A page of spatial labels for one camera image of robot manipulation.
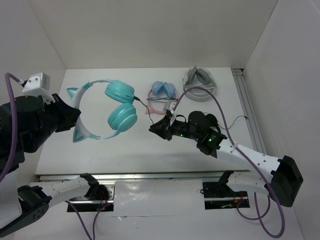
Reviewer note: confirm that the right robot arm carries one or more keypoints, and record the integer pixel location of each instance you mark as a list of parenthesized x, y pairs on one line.
[(279, 178)]

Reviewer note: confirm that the aluminium front rail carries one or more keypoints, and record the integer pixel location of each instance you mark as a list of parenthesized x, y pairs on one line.
[(137, 176)]

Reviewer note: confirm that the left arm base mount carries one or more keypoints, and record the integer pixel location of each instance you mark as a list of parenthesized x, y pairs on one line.
[(101, 199)]

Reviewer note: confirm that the pink blue cat-ear headphones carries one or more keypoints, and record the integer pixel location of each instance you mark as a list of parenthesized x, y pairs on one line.
[(160, 92)]

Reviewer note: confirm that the aluminium side rail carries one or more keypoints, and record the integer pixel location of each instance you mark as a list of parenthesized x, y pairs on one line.
[(248, 110)]

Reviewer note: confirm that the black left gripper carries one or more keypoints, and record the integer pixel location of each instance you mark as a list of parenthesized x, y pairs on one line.
[(70, 115)]

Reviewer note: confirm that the white grey headphones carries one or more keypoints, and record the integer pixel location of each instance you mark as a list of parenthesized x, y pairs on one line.
[(198, 77)]

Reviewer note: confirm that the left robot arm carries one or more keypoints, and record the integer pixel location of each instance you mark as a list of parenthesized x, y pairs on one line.
[(25, 124)]

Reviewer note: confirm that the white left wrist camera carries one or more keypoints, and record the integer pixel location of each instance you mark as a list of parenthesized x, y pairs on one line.
[(38, 85)]

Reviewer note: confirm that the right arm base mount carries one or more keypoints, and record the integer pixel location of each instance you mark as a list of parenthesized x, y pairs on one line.
[(217, 195)]

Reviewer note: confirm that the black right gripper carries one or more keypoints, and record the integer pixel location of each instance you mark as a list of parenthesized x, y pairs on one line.
[(159, 128)]

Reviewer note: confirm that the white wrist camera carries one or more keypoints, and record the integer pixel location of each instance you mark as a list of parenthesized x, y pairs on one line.
[(171, 111), (38, 85)]

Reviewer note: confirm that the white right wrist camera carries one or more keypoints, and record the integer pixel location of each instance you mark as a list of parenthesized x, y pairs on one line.
[(171, 111)]

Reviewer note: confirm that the black headphones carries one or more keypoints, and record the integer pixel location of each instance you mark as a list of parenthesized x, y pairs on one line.
[(211, 122)]

